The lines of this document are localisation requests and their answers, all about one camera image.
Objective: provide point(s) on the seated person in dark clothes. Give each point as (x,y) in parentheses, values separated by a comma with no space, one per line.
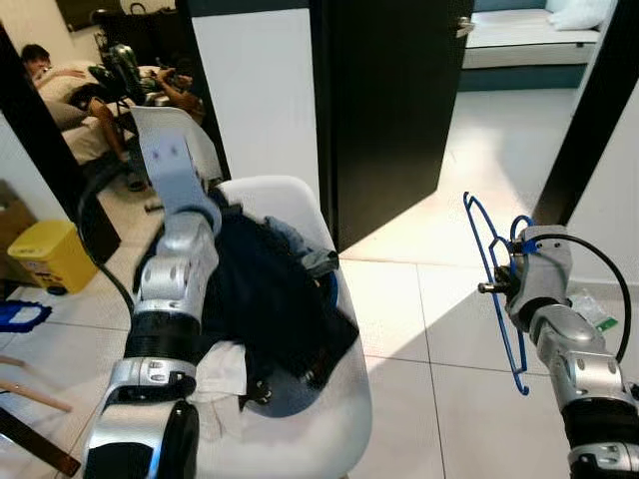
(185,98)

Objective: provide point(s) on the brown cardboard box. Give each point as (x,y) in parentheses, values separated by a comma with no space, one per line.
(15,215)

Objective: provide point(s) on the clear green print bag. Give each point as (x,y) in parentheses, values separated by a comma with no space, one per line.
(597,311)

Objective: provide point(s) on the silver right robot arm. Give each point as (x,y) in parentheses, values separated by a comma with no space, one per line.
(584,369)

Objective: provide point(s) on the black door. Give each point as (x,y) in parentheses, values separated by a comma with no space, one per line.
(389,100)

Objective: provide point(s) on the white pillow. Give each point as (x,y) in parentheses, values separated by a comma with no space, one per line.
(579,14)

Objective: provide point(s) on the white plastic chair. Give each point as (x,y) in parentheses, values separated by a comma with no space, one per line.
(208,155)
(319,439)

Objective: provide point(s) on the yellow plastic bin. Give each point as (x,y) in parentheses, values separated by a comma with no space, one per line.
(50,259)

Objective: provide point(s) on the bed with white sheet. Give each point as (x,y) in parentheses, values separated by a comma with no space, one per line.
(519,50)

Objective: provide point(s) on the pile of dark clothes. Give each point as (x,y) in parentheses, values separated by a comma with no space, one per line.
(270,299)

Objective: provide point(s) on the grey blue garment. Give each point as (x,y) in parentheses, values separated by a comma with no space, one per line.
(315,261)

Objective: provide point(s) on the beige sofa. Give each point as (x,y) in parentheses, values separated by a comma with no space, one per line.
(80,135)

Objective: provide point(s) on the white cloth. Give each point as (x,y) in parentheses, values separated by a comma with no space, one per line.
(225,374)

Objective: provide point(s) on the light wooden stick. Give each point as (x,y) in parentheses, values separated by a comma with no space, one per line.
(40,397)

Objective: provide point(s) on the seated person in white shirt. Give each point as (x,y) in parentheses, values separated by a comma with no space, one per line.
(60,85)

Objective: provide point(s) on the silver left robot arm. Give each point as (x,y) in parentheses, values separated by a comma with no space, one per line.
(170,279)

